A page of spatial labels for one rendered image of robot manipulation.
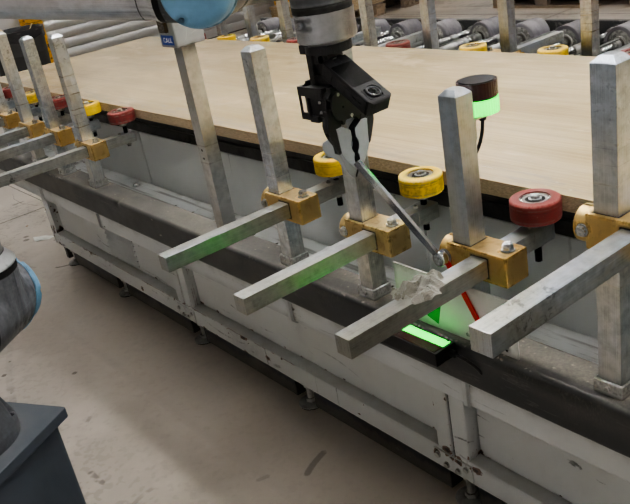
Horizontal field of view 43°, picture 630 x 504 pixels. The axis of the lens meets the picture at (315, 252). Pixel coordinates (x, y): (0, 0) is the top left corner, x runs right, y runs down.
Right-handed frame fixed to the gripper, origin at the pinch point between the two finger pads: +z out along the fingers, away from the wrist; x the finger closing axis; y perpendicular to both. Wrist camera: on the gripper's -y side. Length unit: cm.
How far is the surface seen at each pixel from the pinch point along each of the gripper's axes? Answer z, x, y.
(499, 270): 14.1, -5.6, -22.2
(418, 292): 12.4, 7.9, -19.3
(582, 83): 9, -79, 14
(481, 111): -7.8, -10.9, -16.7
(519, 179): 9.0, -25.7, -10.5
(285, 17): 3, -116, 176
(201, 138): 4, -6, 60
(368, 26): 6, -115, 126
